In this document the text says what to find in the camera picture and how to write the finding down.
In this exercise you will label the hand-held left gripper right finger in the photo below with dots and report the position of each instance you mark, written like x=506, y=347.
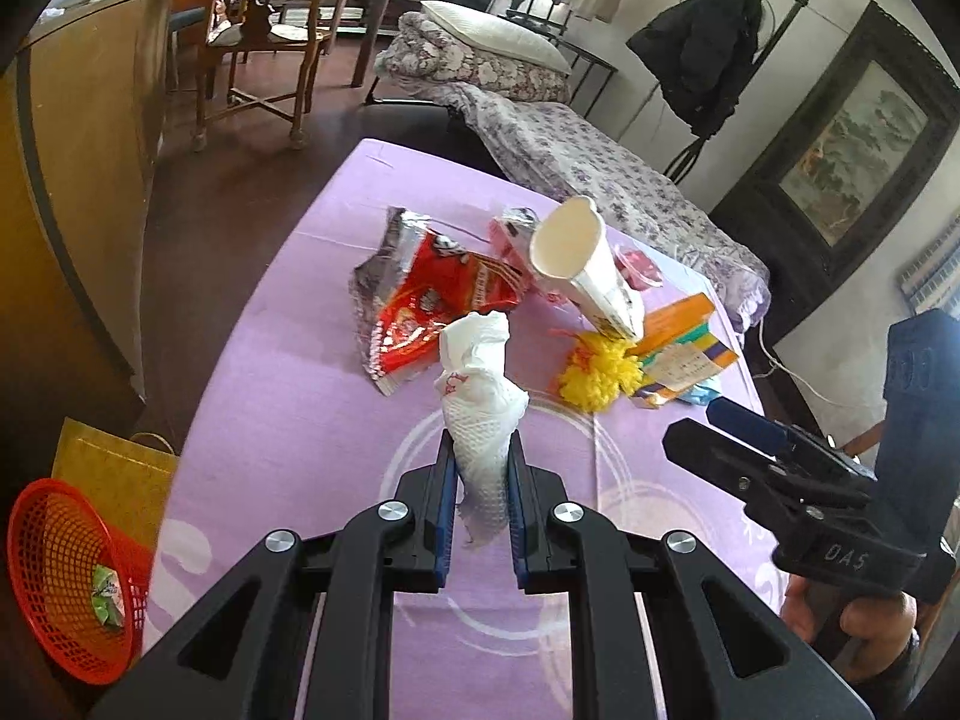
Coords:
x=516, y=525

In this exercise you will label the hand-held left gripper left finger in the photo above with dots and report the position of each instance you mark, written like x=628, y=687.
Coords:
x=444, y=525

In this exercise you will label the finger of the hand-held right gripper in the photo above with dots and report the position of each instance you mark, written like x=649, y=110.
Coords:
x=750, y=420
x=735, y=461

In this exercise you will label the white tissue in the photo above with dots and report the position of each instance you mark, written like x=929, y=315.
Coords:
x=480, y=405

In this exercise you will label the clear red-print plastic wrapper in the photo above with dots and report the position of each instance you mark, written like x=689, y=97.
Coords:
x=510, y=236

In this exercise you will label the red plastic mesh basket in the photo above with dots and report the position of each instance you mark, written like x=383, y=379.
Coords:
x=52, y=585

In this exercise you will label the person's right forearm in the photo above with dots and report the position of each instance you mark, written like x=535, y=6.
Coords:
x=892, y=679

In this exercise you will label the person's right hand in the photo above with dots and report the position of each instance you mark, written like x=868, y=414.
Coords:
x=874, y=622

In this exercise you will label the light blue wrapper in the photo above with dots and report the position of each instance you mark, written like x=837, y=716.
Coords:
x=701, y=392

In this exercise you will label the brown wooden furniture piece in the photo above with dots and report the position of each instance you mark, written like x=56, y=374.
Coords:
x=862, y=441

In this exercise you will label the colourful cardboard box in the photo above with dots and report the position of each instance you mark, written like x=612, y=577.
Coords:
x=675, y=322

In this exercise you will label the yellow fluffy pom-pom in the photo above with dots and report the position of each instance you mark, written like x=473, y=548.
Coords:
x=596, y=375

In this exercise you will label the red jelly cup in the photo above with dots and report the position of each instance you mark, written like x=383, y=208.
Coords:
x=637, y=266

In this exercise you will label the white crushed paper cup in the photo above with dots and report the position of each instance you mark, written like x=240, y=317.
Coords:
x=592, y=277

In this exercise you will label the red foil snack wrapper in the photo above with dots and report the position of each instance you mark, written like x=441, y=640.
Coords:
x=420, y=307

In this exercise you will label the dark framed painting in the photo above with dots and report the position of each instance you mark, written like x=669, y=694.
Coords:
x=847, y=142

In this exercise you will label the floral bedsheet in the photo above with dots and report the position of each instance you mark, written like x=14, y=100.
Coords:
x=592, y=157

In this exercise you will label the yellow paper bag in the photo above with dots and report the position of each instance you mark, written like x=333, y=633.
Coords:
x=112, y=472

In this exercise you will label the green snack packet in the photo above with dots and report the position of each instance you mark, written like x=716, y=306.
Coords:
x=109, y=596

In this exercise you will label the black jacket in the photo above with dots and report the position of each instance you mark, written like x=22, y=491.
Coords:
x=697, y=52

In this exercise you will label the black metal rack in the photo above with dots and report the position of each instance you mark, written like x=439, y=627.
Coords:
x=585, y=52

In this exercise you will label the black metal coat stand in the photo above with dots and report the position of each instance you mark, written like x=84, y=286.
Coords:
x=795, y=15

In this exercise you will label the folded floral quilt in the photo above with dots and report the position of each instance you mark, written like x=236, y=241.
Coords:
x=465, y=67

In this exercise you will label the white pillow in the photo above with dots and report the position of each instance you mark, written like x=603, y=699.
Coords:
x=495, y=30

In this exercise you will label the wooden cabinet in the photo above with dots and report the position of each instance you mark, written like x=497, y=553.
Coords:
x=82, y=165

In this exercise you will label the carved wooden chair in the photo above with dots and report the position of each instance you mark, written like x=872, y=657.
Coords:
x=255, y=22

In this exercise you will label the wooden chair with blue seat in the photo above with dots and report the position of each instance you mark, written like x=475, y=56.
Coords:
x=187, y=19

